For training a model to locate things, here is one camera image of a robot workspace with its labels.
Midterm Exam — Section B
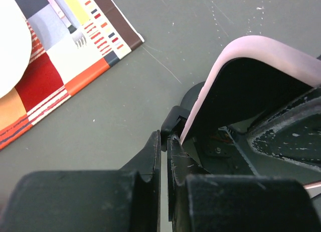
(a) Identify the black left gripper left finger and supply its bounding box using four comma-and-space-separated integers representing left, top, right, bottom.
1, 131, 161, 231

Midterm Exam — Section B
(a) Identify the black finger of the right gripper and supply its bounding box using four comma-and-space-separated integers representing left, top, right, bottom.
247, 87, 320, 172

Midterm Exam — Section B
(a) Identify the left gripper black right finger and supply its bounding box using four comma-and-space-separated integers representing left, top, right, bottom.
167, 138, 320, 231

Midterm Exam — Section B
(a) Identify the black phone pink case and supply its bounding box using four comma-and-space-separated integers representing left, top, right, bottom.
180, 35, 320, 142

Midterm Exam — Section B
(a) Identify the black phone stand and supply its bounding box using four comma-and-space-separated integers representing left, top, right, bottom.
160, 81, 205, 152

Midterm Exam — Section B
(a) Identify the colourful patchwork placemat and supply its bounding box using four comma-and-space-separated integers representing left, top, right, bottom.
1, 0, 144, 148

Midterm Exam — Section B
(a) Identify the white round plate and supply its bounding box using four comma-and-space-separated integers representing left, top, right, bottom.
1, 0, 32, 97

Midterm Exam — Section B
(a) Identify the pink handled fork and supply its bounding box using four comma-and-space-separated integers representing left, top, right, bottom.
47, 0, 87, 48

